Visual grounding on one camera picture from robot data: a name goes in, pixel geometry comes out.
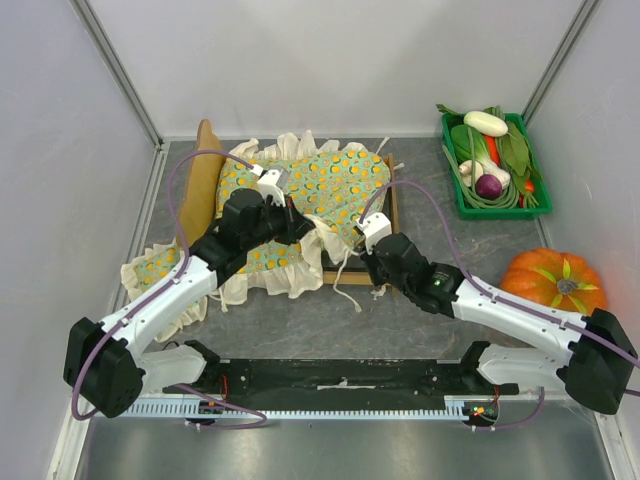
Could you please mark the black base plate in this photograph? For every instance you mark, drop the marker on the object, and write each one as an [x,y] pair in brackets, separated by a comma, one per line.
[341,384]

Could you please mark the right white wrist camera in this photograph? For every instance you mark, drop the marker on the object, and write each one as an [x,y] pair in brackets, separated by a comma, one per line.
[374,228]

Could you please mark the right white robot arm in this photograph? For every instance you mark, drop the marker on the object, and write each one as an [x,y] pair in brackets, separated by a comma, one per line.
[589,356]

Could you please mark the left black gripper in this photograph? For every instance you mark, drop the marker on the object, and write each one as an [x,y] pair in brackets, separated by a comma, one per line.
[299,227]

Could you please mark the small lemon print pillow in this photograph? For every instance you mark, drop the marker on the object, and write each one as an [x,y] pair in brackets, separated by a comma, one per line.
[144,271]

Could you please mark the white toy mushroom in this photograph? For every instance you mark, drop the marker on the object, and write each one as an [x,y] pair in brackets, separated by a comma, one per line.
[470,171]

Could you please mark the green toy long beans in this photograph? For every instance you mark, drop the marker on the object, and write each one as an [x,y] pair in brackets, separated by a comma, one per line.
[507,200]

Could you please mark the toy bok choy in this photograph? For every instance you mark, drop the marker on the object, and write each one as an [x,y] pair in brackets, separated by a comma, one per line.
[469,144]

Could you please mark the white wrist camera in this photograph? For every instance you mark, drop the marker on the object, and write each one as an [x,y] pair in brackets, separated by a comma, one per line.
[270,185]
[374,228]

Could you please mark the white toy radish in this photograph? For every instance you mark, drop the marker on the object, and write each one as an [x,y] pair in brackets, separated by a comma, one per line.
[486,123]

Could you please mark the large lemon print cushion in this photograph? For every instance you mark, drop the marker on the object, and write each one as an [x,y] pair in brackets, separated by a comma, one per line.
[333,185]

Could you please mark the green toy spinach leaves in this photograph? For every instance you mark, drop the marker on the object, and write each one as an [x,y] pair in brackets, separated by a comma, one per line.
[515,150]

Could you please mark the purple toy onion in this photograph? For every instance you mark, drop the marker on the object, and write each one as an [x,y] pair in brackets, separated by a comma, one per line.
[488,187]

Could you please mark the orange toy carrot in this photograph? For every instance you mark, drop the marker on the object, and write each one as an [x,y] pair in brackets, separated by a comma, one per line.
[492,149]

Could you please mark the wooden pet bed frame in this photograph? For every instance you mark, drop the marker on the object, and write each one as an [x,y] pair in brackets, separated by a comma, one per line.
[199,203]

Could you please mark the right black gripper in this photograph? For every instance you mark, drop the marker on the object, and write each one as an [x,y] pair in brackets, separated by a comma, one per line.
[373,267]

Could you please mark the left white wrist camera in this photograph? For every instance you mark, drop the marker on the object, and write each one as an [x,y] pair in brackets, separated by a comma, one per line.
[270,185]

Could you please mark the green plastic tray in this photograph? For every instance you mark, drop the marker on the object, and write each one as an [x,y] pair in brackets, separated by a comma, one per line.
[528,206]

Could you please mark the orange toy pumpkin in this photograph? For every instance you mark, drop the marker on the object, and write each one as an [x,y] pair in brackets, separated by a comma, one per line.
[555,279]

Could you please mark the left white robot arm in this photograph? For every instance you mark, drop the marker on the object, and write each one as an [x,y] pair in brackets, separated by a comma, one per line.
[107,363]

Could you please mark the grey slotted cable duct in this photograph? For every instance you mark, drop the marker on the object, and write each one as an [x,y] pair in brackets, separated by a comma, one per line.
[191,407]

